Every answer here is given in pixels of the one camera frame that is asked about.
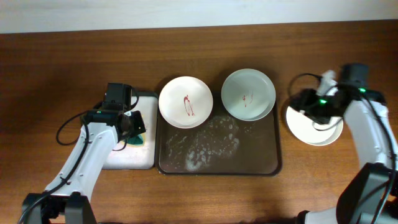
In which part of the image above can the white stained plate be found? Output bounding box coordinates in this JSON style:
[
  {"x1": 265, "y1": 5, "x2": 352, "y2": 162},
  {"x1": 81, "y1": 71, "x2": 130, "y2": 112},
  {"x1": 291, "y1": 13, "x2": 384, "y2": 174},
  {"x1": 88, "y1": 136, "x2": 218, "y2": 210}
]
[{"x1": 285, "y1": 106, "x2": 343, "y2": 146}]

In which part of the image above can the light green stained plate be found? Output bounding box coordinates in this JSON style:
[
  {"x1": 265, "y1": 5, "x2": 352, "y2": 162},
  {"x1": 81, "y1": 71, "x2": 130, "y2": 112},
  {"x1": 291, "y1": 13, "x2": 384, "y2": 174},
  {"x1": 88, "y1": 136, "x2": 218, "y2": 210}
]
[{"x1": 221, "y1": 68, "x2": 276, "y2": 121}]

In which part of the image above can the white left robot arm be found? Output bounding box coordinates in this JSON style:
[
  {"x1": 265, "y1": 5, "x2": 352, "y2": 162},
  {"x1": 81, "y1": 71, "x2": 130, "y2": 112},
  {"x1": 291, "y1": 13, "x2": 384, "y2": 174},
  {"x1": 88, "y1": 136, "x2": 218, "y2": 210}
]
[{"x1": 18, "y1": 83, "x2": 146, "y2": 223}]

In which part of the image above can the black tray with white liner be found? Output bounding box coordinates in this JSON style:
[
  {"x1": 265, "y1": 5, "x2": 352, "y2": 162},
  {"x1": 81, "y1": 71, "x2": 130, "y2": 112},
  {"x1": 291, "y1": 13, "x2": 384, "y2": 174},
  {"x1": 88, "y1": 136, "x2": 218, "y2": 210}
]
[{"x1": 103, "y1": 91, "x2": 159, "y2": 170}]

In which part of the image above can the pink stained plate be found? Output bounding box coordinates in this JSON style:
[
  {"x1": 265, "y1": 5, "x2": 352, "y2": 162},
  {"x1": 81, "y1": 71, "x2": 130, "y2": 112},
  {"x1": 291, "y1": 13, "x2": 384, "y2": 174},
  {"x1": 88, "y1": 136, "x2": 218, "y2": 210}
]
[{"x1": 159, "y1": 76, "x2": 213, "y2": 129}]

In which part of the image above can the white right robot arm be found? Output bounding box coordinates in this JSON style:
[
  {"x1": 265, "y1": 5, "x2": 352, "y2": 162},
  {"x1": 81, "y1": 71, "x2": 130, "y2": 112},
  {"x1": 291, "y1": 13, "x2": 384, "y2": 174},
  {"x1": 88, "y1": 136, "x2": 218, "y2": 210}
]
[{"x1": 289, "y1": 63, "x2": 397, "y2": 224}]

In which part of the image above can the green and yellow sponge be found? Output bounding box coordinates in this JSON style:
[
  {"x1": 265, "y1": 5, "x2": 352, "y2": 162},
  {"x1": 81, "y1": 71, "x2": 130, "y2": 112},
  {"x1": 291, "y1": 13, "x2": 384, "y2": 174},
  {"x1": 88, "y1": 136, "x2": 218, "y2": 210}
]
[{"x1": 127, "y1": 133, "x2": 146, "y2": 147}]

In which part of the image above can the brown plastic tray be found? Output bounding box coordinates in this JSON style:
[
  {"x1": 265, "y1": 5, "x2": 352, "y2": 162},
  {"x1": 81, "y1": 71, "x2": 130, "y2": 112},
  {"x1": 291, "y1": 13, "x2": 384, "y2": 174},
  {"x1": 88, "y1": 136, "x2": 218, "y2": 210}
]
[{"x1": 155, "y1": 92, "x2": 282, "y2": 176}]

